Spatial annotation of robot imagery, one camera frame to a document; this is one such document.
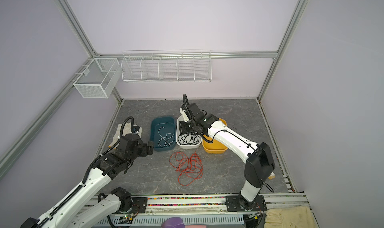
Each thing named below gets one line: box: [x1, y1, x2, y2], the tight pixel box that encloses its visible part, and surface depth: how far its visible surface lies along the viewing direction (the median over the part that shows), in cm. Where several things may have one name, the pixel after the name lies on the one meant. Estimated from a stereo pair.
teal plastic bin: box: [150, 116, 176, 152], surface depth 101 cm
